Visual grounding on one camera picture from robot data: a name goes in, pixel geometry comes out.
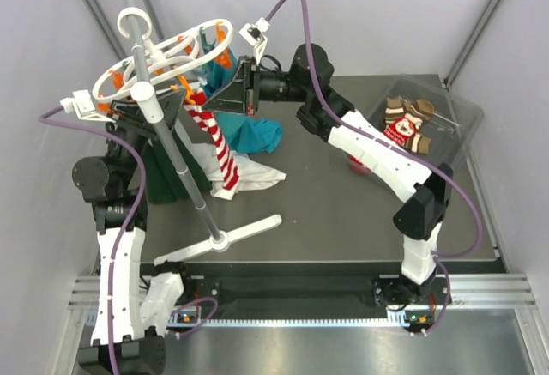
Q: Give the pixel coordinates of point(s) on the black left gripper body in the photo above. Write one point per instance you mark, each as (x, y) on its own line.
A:
(137, 123)

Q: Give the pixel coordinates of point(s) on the orange clothes peg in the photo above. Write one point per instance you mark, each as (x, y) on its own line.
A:
(193, 93)

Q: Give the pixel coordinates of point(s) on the orange peg on teal cloth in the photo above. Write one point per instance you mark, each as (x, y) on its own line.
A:
(225, 59)

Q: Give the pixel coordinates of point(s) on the white round clip hanger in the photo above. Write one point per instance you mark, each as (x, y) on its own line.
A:
(170, 58)

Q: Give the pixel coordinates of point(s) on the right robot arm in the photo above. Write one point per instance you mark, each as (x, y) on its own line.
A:
(423, 189)

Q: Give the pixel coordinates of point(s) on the near grey stand pole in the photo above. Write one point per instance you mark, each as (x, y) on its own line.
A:
(144, 94)

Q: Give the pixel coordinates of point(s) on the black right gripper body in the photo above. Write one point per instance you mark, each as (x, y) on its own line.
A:
(252, 86)

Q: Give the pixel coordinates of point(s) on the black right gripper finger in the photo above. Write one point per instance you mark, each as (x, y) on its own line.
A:
(230, 99)
(234, 85)

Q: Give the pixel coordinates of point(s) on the near white stand foot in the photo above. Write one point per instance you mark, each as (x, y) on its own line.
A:
(223, 243)

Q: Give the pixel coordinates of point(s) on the clear plastic bin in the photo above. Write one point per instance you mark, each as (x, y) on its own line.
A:
(451, 129)

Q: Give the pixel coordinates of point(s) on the teal blue cloth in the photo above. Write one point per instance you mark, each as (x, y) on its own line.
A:
(244, 135)

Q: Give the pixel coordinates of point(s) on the brown striped sock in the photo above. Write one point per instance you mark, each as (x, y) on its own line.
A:
(404, 120)

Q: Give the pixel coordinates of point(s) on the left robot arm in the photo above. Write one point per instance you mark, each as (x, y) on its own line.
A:
(130, 328)

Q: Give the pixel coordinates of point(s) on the dark green cloth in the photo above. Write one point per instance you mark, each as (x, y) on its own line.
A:
(163, 185)

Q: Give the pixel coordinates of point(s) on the white cloth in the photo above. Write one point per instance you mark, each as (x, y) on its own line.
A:
(251, 175)

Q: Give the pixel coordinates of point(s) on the aluminium frame rail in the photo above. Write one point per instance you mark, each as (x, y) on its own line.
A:
(358, 300)

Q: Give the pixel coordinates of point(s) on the teal green clothes peg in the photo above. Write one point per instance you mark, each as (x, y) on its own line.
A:
(202, 74)

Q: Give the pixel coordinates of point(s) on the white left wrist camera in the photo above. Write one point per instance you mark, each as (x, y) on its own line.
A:
(80, 103)

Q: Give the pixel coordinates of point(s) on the red white striped sock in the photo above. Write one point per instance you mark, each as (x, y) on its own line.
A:
(226, 162)

